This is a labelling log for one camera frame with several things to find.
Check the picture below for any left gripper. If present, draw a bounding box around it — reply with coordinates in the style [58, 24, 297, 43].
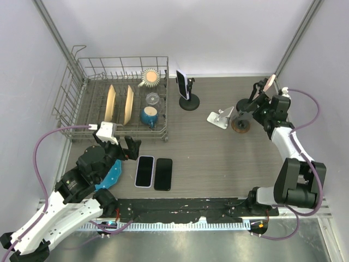
[94, 130, 141, 182]

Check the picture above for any black gooseneck phone stand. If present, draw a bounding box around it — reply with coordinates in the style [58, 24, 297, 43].
[236, 78, 268, 112]

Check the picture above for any pink phone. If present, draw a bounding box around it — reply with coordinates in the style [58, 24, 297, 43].
[253, 74, 276, 99]

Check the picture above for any lavender case phone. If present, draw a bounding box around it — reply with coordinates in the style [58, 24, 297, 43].
[135, 156, 154, 188]

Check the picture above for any wooden base phone stand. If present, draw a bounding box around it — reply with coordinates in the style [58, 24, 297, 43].
[231, 111, 252, 133]

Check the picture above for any black phone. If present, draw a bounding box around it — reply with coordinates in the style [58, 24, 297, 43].
[154, 158, 173, 191]

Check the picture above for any black round-base phone stand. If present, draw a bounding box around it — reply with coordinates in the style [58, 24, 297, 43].
[179, 78, 200, 111]

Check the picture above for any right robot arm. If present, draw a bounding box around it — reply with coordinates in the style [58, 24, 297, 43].
[245, 92, 327, 216]

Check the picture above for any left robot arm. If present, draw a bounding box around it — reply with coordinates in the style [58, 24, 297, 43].
[1, 136, 141, 261]

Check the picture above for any white folding phone stand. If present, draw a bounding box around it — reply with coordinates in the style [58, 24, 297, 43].
[207, 106, 234, 130]

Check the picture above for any blue polka dot plate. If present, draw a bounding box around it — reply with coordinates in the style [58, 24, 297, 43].
[94, 159, 122, 192]

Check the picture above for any blue ceramic mug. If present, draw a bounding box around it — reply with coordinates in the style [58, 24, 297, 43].
[140, 106, 158, 128]

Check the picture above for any left yellow plate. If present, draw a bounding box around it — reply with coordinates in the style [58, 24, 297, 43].
[104, 85, 116, 122]

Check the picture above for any yellow plate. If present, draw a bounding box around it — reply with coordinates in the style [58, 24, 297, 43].
[123, 85, 134, 126]
[104, 85, 116, 122]

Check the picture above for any right yellow plate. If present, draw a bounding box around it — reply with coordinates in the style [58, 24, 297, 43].
[123, 85, 134, 126]

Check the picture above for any clear glass cup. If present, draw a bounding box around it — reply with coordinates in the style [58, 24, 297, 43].
[146, 92, 164, 113]

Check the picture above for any cream ribbed mug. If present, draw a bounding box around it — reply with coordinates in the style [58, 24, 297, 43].
[138, 68, 160, 88]

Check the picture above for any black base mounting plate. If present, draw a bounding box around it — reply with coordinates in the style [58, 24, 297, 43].
[118, 198, 279, 224]

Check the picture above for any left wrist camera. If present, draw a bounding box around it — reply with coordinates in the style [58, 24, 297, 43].
[88, 121, 119, 145]

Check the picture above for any grey wire dish rack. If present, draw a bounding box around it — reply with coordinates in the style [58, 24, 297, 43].
[52, 45, 169, 141]

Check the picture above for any white slotted cable duct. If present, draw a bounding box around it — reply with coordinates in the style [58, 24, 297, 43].
[79, 220, 251, 231]

